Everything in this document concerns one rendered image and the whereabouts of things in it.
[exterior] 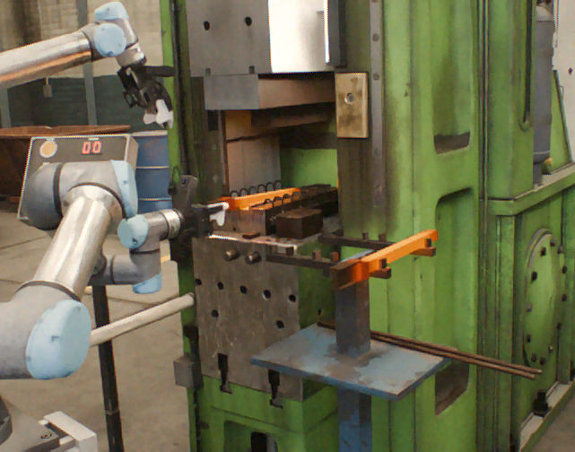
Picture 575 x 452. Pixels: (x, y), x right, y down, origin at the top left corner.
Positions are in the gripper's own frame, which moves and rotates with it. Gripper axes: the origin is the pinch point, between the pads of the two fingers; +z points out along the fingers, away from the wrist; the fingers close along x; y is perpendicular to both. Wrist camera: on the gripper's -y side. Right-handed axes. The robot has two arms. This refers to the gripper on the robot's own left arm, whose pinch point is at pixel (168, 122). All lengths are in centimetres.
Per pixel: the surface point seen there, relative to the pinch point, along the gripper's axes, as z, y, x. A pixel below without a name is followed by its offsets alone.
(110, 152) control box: 11.1, -0.6, -31.7
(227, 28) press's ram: -16.0, -23.1, 12.4
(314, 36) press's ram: -3.9, -40.2, 27.1
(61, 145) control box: 5.9, 3.5, -48.0
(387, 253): 19, 23, 74
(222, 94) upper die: 0.1, -14.9, 9.2
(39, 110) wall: 258, -470, -817
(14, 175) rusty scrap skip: 230, -270, -609
